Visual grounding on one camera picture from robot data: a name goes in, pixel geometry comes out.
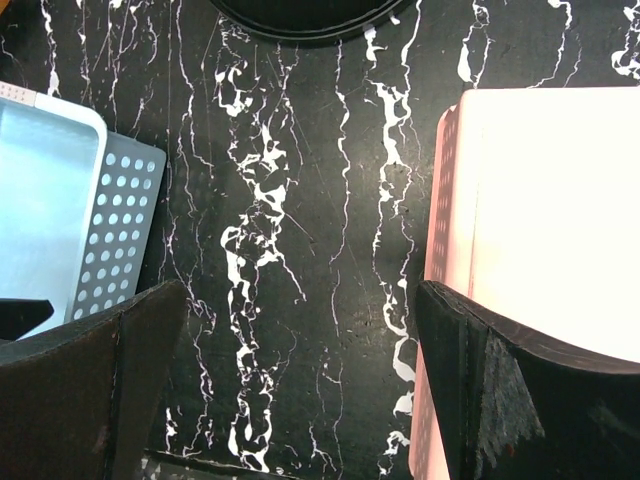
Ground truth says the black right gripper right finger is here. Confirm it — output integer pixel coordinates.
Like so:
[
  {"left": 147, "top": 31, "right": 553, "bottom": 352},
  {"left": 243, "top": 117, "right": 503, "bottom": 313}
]
[{"left": 416, "top": 280, "right": 639, "bottom": 479}]

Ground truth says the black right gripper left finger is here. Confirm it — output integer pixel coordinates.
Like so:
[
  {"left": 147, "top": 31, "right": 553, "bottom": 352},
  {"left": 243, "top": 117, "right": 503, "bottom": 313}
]
[{"left": 1, "top": 281, "right": 187, "bottom": 479}]

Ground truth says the pink plastic basket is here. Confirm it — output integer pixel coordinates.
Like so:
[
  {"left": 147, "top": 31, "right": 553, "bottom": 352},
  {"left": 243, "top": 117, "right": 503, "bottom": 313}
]
[{"left": 409, "top": 87, "right": 639, "bottom": 479}]

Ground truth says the blue tray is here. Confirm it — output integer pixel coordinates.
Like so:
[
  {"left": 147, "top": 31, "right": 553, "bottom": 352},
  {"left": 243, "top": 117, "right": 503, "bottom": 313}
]
[{"left": 1, "top": 83, "right": 167, "bottom": 339}]

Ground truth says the large black plastic bin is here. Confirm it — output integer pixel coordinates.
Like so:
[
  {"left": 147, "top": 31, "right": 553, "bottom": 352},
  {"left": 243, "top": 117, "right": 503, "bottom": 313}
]
[{"left": 212, "top": 0, "right": 411, "bottom": 47}]

